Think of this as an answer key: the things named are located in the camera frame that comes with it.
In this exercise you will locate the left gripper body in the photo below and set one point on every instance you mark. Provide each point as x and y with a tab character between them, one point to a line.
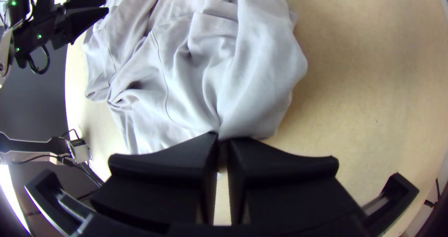
38	37

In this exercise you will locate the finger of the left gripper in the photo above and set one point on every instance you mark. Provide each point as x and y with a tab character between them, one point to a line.
82	21
85	2

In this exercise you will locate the grey t-shirt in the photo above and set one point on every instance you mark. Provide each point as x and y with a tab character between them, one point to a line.
196	65

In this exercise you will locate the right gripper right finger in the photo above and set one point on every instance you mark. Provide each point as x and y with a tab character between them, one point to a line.
280	184

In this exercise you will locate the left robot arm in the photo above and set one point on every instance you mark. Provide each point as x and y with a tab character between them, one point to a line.
19	6

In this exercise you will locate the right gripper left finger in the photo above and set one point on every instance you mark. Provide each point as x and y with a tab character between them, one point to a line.
164	181

